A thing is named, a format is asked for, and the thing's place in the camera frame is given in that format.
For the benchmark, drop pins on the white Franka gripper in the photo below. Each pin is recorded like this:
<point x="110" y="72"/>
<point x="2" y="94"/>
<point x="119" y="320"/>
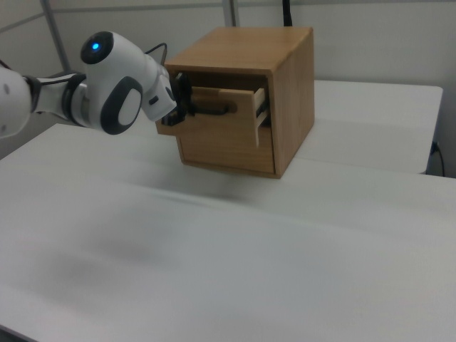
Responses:
<point x="160" y="96"/>

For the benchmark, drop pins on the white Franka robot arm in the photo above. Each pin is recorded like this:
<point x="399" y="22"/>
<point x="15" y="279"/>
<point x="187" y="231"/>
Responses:
<point x="107" y="85"/>

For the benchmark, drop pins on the wooden drawer cabinet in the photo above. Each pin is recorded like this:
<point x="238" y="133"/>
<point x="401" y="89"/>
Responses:
<point x="288" y="99"/>

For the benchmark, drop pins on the black camera stand pole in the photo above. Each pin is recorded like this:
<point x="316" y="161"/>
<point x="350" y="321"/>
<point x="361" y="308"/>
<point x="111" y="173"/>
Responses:
<point x="287" y="12"/>

